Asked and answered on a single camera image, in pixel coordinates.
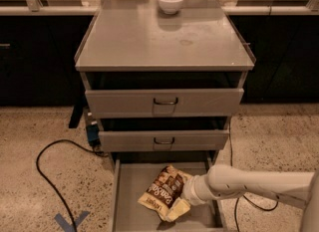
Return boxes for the grey metal drawer cabinet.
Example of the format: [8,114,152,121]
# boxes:
[74,0,257,232]

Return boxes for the black floor cable left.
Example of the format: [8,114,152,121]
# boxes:
[35,138,110,232]

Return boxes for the grey top drawer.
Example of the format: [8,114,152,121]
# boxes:
[86,89,243,118]

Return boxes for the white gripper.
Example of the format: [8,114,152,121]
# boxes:
[165,175,214,222]

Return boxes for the blue power adapter box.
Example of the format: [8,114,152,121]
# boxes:
[86,123,101,146]

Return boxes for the black floor cable right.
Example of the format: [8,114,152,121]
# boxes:
[228,132,280,232]

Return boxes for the dark counter cabinet right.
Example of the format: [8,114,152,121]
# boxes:
[229,14,319,103]

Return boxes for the grey middle drawer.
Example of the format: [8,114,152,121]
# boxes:
[99,130,228,152]

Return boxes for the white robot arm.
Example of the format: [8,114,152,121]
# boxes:
[165,164,319,232]

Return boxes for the dark counter cabinet left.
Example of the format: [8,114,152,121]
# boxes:
[0,15,93,107]

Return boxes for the brown chip bag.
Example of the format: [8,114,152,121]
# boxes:
[138,164,191,222]

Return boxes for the blue tape cross mark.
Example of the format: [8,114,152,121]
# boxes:
[54,209,91,232]

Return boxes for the black floor cable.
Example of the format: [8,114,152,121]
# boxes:
[228,132,280,232]
[35,138,110,232]

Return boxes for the grey drawer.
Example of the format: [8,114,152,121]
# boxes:
[86,89,243,118]
[99,130,228,152]
[109,157,226,232]

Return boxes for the white ceramic bowl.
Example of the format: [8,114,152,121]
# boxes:
[158,0,184,14]

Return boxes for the dark counter cabinet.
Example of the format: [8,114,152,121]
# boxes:
[229,14,319,103]
[0,15,93,107]

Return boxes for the grey bottom drawer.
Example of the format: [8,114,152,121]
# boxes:
[109,157,226,232]

